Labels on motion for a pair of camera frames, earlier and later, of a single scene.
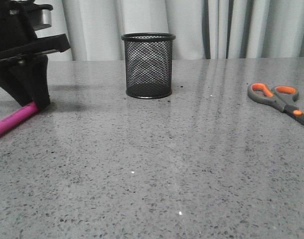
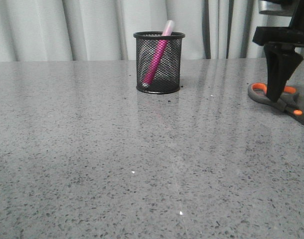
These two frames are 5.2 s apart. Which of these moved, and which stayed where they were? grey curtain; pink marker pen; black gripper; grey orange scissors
Moved: black gripper; pink marker pen
Stayed: grey curtain; grey orange scissors
